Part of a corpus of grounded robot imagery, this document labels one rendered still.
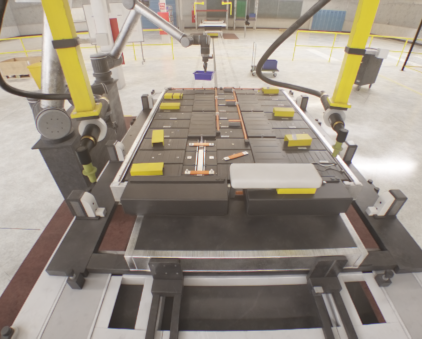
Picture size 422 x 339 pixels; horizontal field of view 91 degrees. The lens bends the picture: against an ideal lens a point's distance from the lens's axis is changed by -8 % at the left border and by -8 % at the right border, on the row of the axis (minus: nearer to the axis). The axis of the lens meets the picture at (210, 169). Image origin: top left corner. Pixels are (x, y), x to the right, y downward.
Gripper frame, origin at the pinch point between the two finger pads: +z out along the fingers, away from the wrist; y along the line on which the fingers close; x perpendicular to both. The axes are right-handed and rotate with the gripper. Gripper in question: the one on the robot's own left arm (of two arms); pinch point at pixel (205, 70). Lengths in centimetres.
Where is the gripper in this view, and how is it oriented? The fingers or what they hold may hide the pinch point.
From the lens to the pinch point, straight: 291.1
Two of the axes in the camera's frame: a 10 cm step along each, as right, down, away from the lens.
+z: 0.0, 8.0, 6.0
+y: -2.2, 5.8, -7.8
